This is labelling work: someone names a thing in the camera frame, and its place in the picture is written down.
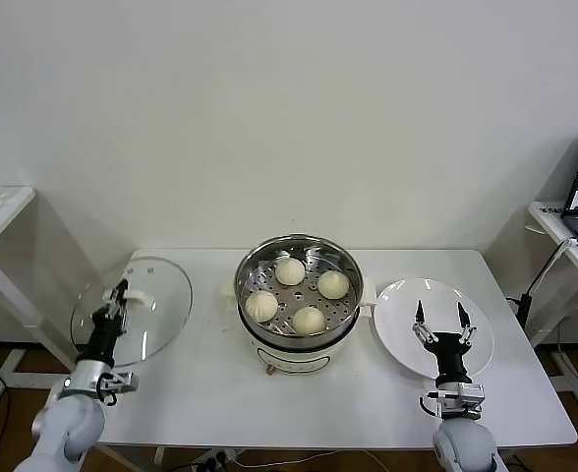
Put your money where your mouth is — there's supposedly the stainless steel steamer basket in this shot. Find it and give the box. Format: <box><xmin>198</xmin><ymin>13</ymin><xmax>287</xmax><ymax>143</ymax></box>
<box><xmin>233</xmin><ymin>234</ymin><xmax>365</xmax><ymax>351</ymax></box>

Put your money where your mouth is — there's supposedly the grey hanging cable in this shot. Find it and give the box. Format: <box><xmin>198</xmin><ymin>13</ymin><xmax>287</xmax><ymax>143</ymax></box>
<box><xmin>555</xmin><ymin>314</ymin><xmax>573</xmax><ymax>355</ymax></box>

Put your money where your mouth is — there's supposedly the white side table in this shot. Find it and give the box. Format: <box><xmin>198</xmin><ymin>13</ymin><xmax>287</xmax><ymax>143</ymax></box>
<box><xmin>0</xmin><ymin>185</ymin><xmax>83</xmax><ymax>418</ymax></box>
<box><xmin>527</xmin><ymin>200</ymin><xmax>578</xmax><ymax>422</ymax></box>

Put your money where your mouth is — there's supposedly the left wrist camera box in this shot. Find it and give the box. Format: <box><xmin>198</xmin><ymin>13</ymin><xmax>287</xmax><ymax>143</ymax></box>
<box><xmin>96</xmin><ymin>371</ymin><xmax>139</xmax><ymax>405</ymax></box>

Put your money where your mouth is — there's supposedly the white electric cooker pot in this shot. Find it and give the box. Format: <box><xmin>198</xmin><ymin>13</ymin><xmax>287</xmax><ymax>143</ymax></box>
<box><xmin>218</xmin><ymin>272</ymin><xmax>378</xmax><ymax>379</ymax></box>

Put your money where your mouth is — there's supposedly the white power strip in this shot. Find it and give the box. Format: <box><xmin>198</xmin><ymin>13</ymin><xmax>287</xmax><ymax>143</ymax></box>
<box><xmin>190</xmin><ymin>449</ymin><xmax>239</xmax><ymax>472</ymax></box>

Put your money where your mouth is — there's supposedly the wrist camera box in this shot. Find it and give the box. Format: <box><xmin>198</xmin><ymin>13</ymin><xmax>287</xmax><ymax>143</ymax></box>
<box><xmin>96</xmin><ymin>371</ymin><xmax>139</xmax><ymax>405</ymax></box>
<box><xmin>419</xmin><ymin>381</ymin><xmax>487</xmax><ymax>420</ymax></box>

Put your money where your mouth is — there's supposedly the round glass pot lid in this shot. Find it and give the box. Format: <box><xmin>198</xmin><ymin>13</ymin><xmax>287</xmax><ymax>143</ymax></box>
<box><xmin>71</xmin><ymin>255</ymin><xmax>194</xmax><ymax>369</ymax></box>

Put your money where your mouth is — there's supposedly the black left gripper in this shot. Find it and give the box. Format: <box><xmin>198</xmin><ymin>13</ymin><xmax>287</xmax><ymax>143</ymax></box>
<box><xmin>79</xmin><ymin>278</ymin><xmax>131</xmax><ymax>368</ymax></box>

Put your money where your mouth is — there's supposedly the white plug cable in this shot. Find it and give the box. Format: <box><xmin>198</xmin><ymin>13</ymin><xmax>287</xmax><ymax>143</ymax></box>
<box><xmin>527</xmin><ymin>237</ymin><xmax>578</xmax><ymax>297</ymax></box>

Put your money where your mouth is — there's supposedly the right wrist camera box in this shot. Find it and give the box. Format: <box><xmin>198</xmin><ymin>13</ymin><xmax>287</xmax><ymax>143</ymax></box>
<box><xmin>419</xmin><ymin>381</ymin><xmax>487</xmax><ymax>420</ymax></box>

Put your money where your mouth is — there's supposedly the white steamed baozi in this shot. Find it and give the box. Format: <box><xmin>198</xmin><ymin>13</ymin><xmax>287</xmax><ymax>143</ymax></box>
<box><xmin>273</xmin><ymin>258</ymin><xmax>306</xmax><ymax>286</ymax></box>
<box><xmin>317</xmin><ymin>270</ymin><xmax>351</xmax><ymax>300</ymax></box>
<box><xmin>244</xmin><ymin>290</ymin><xmax>279</xmax><ymax>325</ymax></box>
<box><xmin>291</xmin><ymin>305</ymin><xmax>327</xmax><ymax>336</ymax></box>

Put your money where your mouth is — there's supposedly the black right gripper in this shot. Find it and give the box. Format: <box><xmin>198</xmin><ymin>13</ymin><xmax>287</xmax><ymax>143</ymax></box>
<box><xmin>411</xmin><ymin>300</ymin><xmax>479</xmax><ymax>384</ymax></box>

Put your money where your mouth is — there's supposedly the thin white cable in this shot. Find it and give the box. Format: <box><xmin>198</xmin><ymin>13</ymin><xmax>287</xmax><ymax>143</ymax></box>
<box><xmin>232</xmin><ymin>449</ymin><xmax>386</xmax><ymax>472</ymax></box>

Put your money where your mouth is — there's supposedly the white round plate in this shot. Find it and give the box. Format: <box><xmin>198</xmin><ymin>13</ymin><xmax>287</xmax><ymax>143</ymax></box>
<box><xmin>373</xmin><ymin>278</ymin><xmax>494</xmax><ymax>384</ymax></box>

